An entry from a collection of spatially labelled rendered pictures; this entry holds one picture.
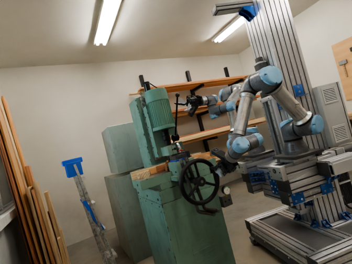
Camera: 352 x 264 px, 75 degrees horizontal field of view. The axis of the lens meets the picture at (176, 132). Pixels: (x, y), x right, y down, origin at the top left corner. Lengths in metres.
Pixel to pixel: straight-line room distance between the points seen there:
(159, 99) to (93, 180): 2.44
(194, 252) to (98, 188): 2.45
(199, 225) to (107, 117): 2.73
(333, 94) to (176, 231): 1.53
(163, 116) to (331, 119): 1.25
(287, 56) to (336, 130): 0.66
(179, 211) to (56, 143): 2.64
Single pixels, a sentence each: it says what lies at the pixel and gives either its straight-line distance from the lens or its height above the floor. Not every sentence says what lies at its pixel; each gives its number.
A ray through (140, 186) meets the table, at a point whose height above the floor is 0.87.
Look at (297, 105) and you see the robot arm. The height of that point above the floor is 1.12.
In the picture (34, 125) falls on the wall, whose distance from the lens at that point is 3.91.
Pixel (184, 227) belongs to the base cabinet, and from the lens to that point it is 1.65.
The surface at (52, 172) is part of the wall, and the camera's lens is 3.84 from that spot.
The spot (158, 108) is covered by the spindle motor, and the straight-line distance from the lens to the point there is 1.68.
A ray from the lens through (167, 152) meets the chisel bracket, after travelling 1.71.
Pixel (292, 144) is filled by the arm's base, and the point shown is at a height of 0.89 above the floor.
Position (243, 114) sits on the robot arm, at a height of 1.15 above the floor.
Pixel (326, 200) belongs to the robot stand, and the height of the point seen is 0.39.
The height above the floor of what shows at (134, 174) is 0.93.
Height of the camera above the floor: 1.09
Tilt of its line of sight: 2 degrees up
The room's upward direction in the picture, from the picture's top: 14 degrees counter-clockwise
